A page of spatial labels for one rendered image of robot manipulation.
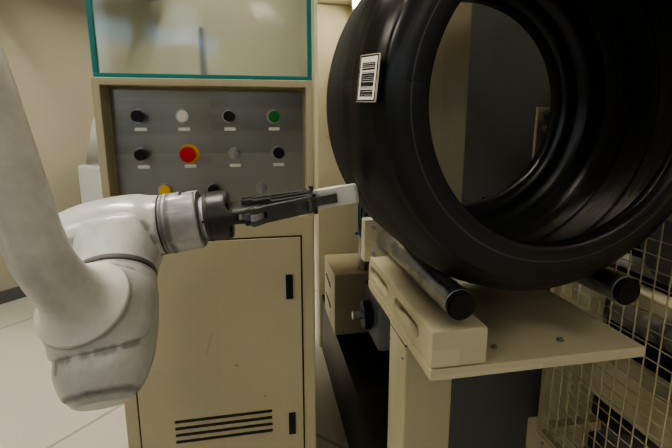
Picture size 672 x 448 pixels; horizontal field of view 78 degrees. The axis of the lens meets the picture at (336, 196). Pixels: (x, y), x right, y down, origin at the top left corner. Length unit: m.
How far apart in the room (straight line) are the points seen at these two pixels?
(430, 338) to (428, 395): 0.55
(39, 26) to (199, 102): 2.41
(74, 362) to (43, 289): 0.10
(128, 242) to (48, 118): 2.88
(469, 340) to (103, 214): 0.55
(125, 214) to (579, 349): 0.72
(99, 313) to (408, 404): 0.84
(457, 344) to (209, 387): 0.88
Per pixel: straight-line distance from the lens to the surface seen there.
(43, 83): 3.47
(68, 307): 0.51
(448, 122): 0.98
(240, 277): 1.22
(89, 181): 3.07
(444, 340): 0.66
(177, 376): 1.37
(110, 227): 0.63
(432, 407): 1.21
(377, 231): 0.93
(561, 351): 0.79
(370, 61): 0.55
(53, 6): 3.59
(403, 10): 0.57
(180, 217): 0.62
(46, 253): 0.48
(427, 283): 0.70
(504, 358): 0.73
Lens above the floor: 1.16
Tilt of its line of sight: 10 degrees down
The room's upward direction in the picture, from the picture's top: straight up
